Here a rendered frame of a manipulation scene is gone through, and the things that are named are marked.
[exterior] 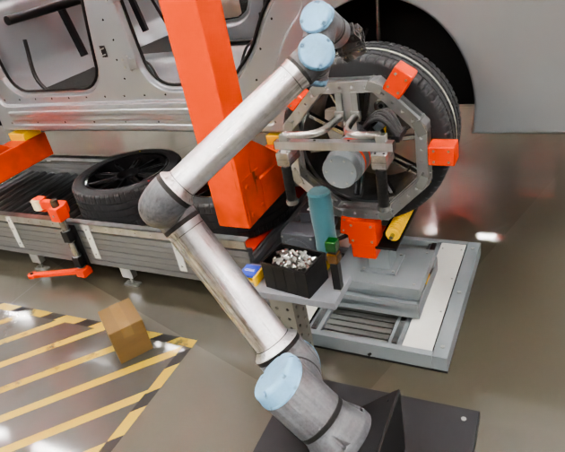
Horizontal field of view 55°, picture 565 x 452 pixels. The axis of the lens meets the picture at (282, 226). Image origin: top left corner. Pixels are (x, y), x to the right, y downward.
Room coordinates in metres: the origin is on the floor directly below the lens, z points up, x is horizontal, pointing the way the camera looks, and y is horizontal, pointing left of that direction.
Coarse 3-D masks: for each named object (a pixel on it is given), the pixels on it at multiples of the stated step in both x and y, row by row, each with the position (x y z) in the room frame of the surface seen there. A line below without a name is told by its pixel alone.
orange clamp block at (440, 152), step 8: (432, 144) 1.69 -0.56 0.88; (440, 144) 1.68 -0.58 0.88; (448, 144) 1.66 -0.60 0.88; (456, 144) 1.67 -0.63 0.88; (432, 152) 1.67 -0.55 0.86; (440, 152) 1.66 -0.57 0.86; (448, 152) 1.64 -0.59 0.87; (456, 152) 1.67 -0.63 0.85; (432, 160) 1.67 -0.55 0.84; (440, 160) 1.66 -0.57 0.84; (448, 160) 1.64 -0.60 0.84; (456, 160) 1.67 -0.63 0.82
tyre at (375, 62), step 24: (384, 48) 1.96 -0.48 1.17; (408, 48) 2.00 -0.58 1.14; (336, 72) 1.92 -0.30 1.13; (360, 72) 1.88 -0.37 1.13; (384, 72) 1.83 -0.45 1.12; (432, 72) 1.89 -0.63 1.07; (408, 96) 1.79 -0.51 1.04; (432, 96) 1.76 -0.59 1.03; (432, 120) 1.75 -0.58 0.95; (456, 120) 1.85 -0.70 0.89; (432, 168) 1.75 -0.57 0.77; (432, 192) 1.76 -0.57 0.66
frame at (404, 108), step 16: (336, 80) 1.88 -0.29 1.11; (352, 80) 1.82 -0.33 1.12; (368, 80) 1.78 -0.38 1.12; (384, 80) 1.80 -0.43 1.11; (384, 96) 1.75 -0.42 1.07; (304, 112) 1.91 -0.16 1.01; (400, 112) 1.73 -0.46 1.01; (416, 112) 1.74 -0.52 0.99; (288, 128) 1.95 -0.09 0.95; (416, 128) 1.70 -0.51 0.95; (416, 144) 1.70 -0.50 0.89; (304, 160) 1.99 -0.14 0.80; (416, 160) 1.70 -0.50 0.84; (304, 176) 1.95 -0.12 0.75; (400, 192) 1.80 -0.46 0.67; (416, 192) 1.71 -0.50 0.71; (336, 208) 1.87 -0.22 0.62; (352, 208) 1.84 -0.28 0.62; (368, 208) 1.82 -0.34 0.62; (400, 208) 1.74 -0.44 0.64
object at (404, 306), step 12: (432, 276) 1.95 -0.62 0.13; (348, 288) 1.95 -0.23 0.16; (348, 300) 1.90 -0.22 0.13; (360, 300) 1.87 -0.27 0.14; (372, 300) 1.84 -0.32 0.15; (384, 300) 1.81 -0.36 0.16; (396, 300) 1.82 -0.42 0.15; (408, 300) 1.80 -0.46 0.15; (420, 300) 1.76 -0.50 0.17; (384, 312) 1.81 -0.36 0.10; (396, 312) 1.79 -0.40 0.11; (408, 312) 1.76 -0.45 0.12; (420, 312) 1.75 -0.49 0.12
